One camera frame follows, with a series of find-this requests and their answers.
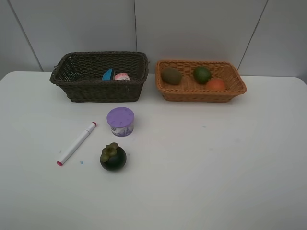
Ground purple lid air freshener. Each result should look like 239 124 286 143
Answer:
106 107 135 137

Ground brown kiwi fruit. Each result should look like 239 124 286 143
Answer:
161 67 182 85

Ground pink bottle white cap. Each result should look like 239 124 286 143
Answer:
114 73 130 81

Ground dark purple mangosteen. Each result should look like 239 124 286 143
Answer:
100 142 127 171

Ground blue whiteboard eraser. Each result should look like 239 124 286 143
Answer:
102 69 115 81

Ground green avocado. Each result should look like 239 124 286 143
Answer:
193 66 212 84

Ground white marker red caps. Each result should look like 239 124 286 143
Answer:
57 122 97 166

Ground orange round fruit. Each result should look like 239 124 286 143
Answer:
205 78 227 91

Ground orange wicker basket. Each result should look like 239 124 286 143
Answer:
155 60 247 103

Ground dark brown wicker basket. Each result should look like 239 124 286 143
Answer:
50 51 149 103

